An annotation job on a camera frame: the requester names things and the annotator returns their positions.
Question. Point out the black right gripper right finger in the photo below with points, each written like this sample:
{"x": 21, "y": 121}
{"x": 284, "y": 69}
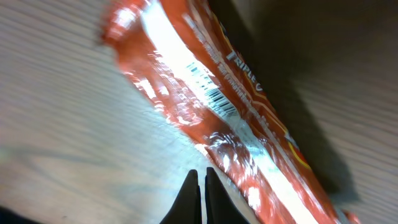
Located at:
{"x": 220, "y": 209}

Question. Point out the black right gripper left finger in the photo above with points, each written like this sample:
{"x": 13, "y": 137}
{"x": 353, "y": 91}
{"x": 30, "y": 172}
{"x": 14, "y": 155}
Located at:
{"x": 186, "y": 208}

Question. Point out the red Top chocolate bar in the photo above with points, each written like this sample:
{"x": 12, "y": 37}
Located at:
{"x": 177, "y": 54}

